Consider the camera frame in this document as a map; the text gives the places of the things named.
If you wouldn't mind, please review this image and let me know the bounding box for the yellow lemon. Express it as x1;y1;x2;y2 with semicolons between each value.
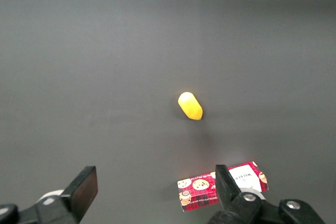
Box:
177;91;204;121

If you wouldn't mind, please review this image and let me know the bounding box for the red cookie box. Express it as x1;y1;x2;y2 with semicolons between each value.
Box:
177;161;269;212

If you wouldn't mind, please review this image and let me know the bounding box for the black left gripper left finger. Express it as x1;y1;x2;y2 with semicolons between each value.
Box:
0;166;98;224

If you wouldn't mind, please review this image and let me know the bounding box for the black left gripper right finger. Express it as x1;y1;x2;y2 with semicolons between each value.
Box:
207;165;326;224

